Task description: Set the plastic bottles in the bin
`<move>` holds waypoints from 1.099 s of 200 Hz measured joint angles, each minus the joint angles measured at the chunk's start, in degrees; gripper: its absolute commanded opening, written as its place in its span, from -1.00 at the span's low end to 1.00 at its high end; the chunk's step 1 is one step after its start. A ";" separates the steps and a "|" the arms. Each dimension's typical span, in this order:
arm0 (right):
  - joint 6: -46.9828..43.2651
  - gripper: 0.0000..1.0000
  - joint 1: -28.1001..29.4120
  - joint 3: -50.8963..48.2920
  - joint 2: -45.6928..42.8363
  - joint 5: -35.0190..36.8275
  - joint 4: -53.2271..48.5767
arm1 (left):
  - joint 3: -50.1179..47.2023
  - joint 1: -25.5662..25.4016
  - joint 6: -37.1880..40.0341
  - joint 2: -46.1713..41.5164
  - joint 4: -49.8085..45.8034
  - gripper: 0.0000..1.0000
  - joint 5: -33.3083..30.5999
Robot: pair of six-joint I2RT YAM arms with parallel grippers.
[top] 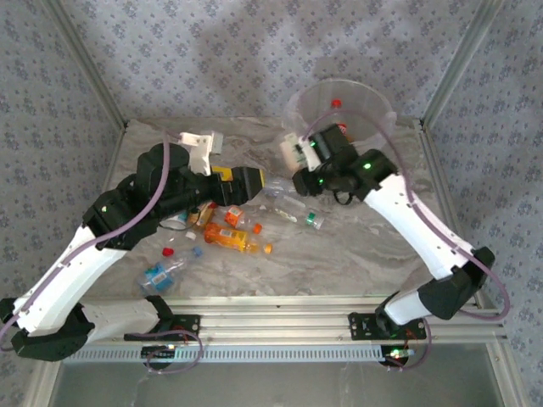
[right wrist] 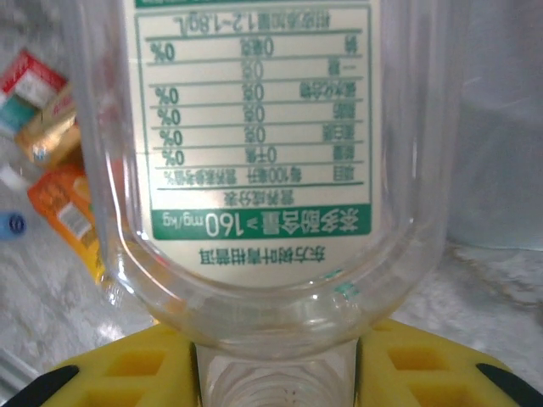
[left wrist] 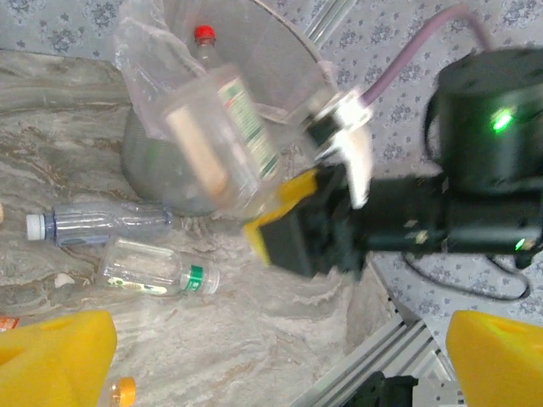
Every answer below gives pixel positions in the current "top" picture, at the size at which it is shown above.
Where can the clear plastic bottle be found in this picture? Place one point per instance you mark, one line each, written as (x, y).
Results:
(280, 188)

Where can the brown bottle orange label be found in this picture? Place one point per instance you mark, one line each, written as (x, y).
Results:
(205, 214)

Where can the large orange plastic bottle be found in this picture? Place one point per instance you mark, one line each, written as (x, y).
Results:
(225, 237)

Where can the clear bottle red cap red label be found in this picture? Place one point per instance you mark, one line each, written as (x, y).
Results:
(336, 103)

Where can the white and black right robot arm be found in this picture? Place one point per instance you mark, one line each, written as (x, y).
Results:
(415, 229)

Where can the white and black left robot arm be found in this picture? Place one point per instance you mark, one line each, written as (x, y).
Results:
(55, 288)

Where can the clear bottle white label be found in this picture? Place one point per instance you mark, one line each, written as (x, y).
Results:
(176, 221)

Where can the small bottle orange label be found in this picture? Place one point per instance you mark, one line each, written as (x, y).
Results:
(233, 216)

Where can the clear bottle green cap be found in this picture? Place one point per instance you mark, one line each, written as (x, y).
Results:
(311, 218)

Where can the small red-capped clear bottle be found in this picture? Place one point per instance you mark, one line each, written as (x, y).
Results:
(168, 252)

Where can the clear plastic bucket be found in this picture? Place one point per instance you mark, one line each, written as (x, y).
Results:
(360, 97)

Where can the clear bottle blue label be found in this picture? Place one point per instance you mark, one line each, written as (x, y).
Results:
(157, 277)

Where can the aluminium base beam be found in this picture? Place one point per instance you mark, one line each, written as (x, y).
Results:
(275, 322)

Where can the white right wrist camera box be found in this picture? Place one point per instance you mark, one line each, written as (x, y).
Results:
(292, 152)

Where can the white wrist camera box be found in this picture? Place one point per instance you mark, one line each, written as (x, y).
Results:
(199, 148)
(292, 152)

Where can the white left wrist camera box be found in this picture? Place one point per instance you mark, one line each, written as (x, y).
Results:
(199, 148)

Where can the aluminium frame rail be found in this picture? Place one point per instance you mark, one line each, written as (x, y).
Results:
(106, 191)
(439, 178)

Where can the aluminium frame post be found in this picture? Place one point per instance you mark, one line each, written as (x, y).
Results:
(459, 63)
(87, 63)

